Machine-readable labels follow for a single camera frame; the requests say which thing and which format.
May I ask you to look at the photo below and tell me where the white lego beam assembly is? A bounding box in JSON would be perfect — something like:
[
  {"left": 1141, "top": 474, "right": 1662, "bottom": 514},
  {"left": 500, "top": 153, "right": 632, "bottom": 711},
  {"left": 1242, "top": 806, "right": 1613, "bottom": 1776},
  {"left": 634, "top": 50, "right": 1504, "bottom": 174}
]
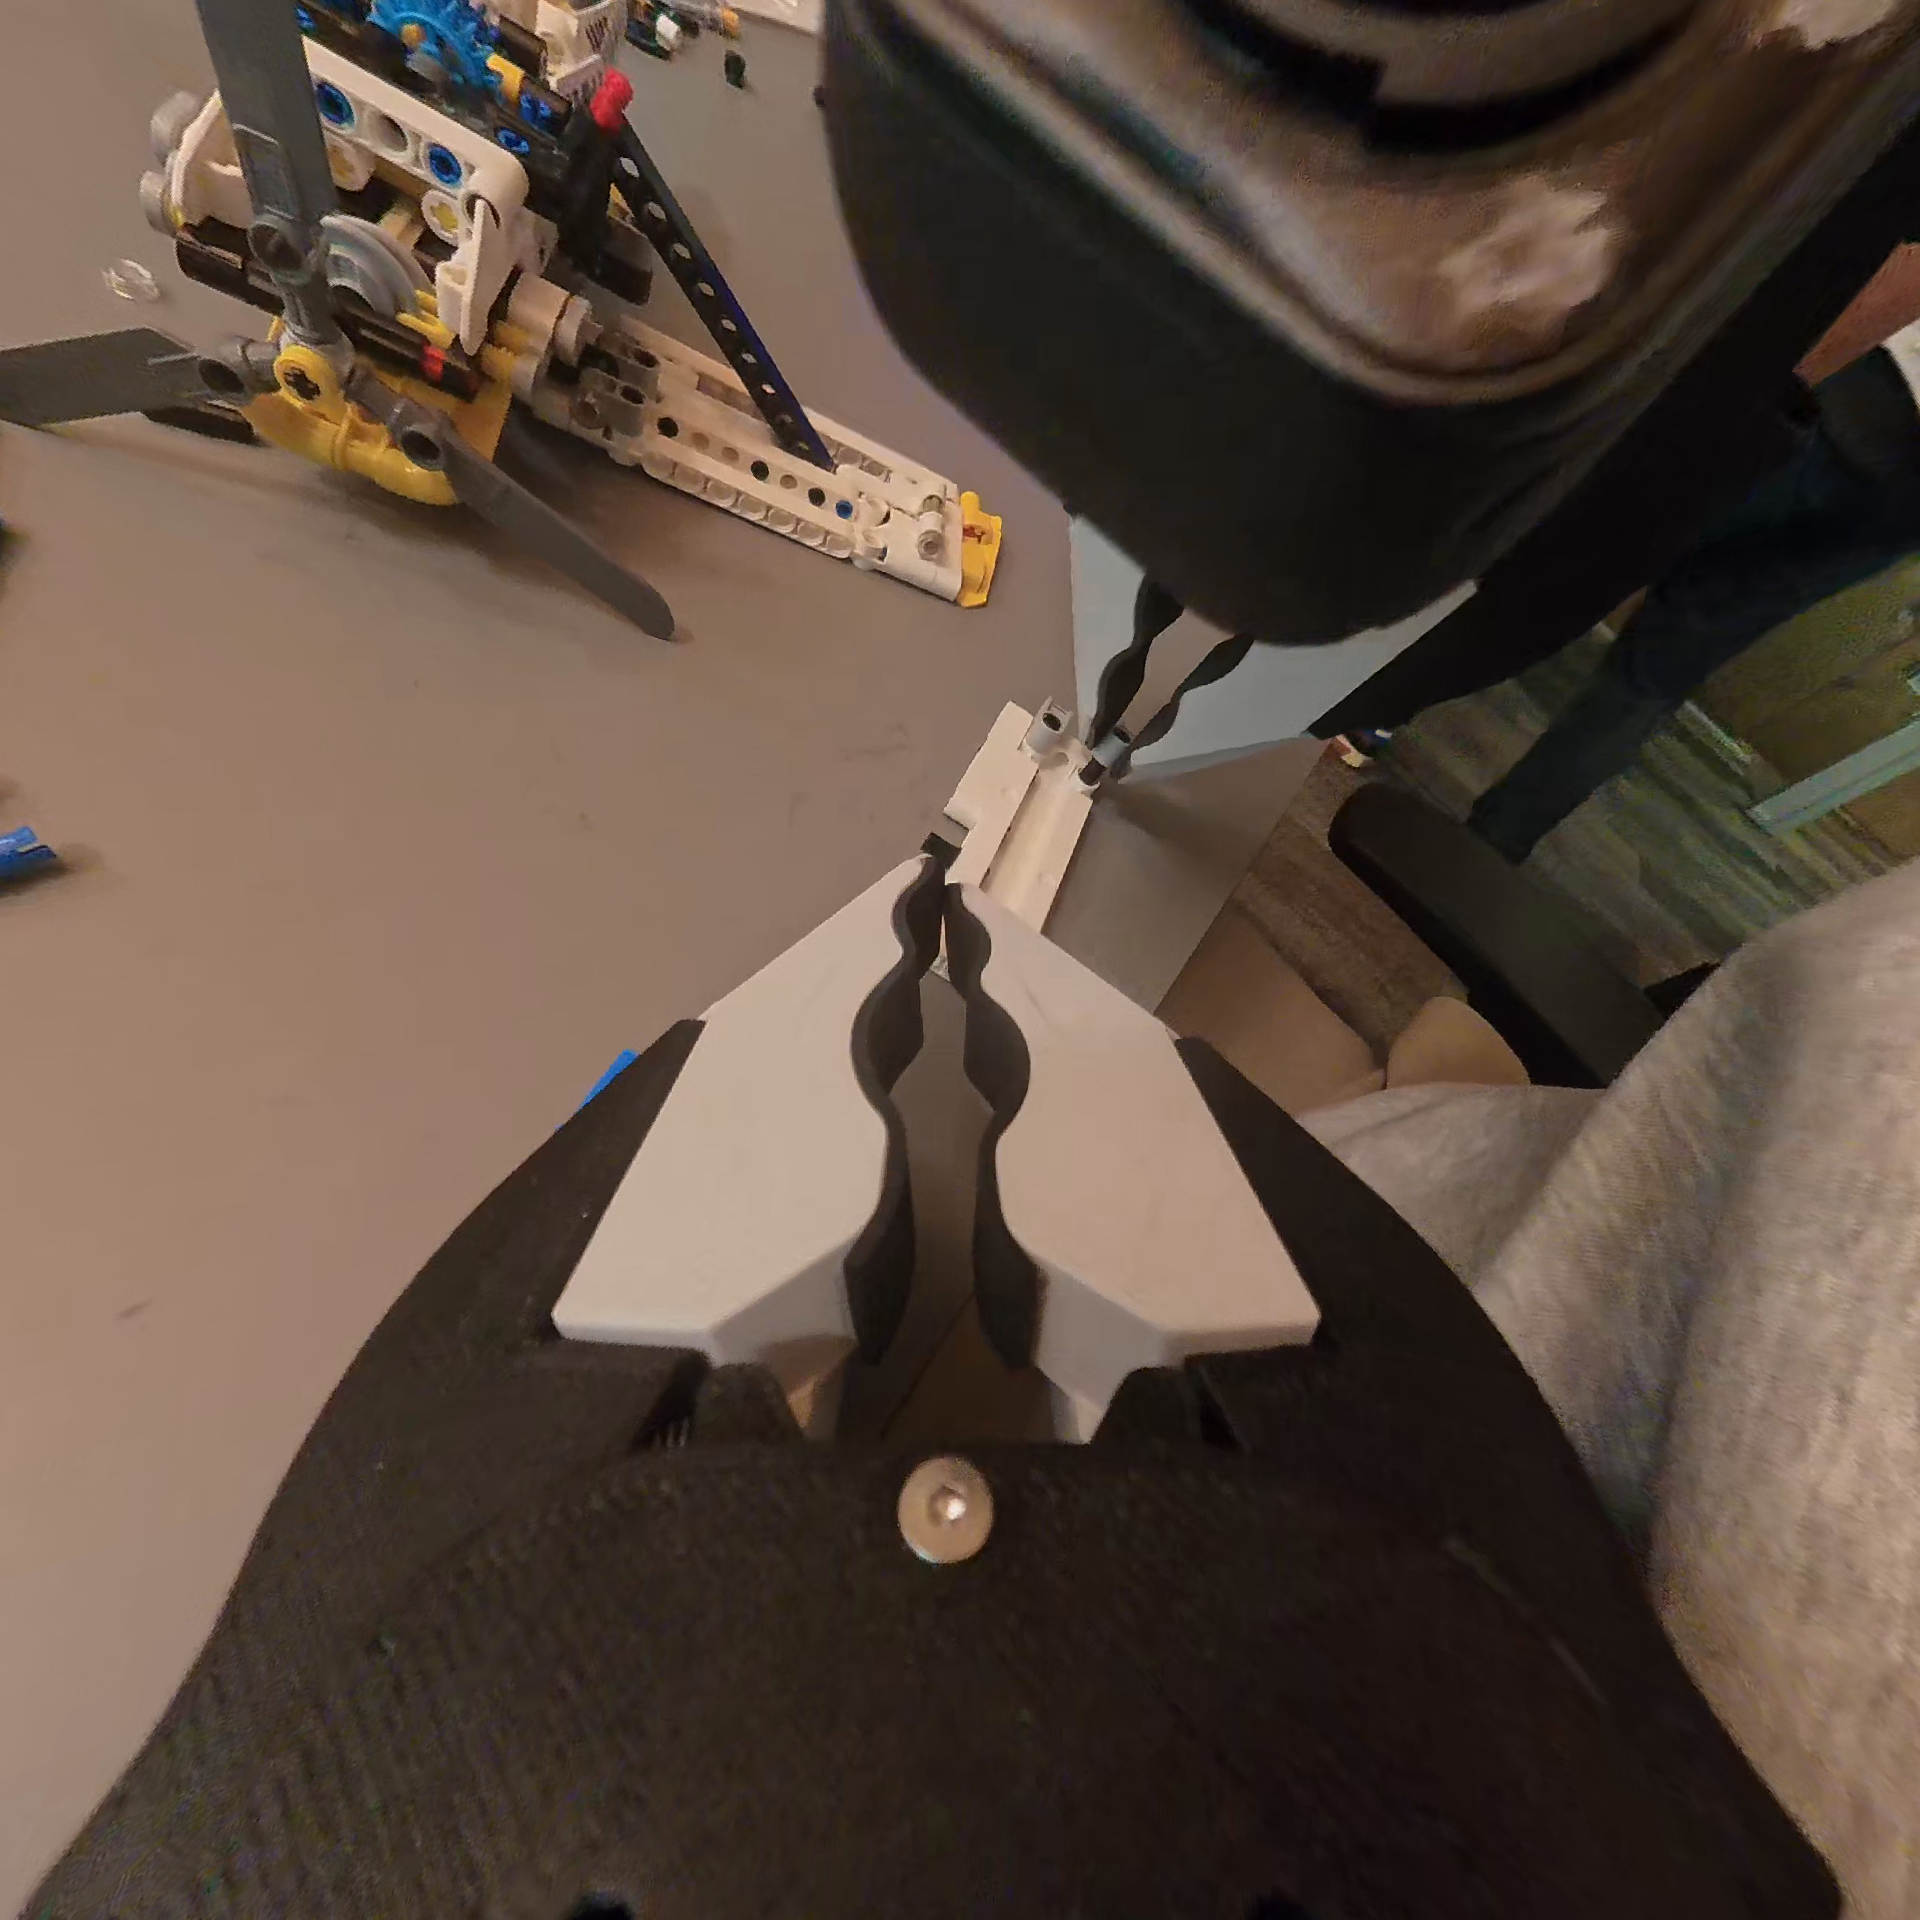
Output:
[{"left": 937, "top": 694, "right": 1116, "bottom": 920}]

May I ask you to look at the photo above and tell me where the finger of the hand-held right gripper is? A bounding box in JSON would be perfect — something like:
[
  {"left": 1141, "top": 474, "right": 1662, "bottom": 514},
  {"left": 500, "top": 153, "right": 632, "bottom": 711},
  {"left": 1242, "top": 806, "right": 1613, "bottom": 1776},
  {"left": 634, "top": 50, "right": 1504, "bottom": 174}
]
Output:
[
  {"left": 1067, "top": 517, "right": 1187, "bottom": 747},
  {"left": 1124, "top": 598, "right": 1480, "bottom": 782}
]

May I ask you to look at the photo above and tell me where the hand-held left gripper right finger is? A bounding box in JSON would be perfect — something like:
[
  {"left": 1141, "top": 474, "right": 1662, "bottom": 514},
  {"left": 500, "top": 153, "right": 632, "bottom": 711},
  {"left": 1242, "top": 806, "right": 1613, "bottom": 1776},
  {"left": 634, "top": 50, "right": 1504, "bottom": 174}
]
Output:
[{"left": 942, "top": 882, "right": 1326, "bottom": 1443}]

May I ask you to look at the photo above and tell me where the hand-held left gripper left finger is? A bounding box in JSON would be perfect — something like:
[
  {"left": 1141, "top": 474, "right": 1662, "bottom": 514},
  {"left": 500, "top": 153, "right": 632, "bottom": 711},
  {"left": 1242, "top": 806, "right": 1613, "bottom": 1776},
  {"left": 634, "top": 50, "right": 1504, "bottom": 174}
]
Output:
[{"left": 549, "top": 854, "right": 947, "bottom": 1369}]

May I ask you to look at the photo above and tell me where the lego helicopter model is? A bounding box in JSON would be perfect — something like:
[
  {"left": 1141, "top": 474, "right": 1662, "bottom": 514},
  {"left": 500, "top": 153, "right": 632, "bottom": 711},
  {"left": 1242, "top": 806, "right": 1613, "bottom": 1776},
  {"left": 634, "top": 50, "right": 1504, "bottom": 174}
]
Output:
[{"left": 0, "top": 0, "right": 1004, "bottom": 643}]

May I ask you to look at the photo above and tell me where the person's grey clothing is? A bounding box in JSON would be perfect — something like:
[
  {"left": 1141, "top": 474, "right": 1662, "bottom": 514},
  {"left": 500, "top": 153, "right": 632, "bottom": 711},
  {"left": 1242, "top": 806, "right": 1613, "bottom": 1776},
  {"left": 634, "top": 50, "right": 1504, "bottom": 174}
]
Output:
[{"left": 1297, "top": 861, "right": 1920, "bottom": 1920}]

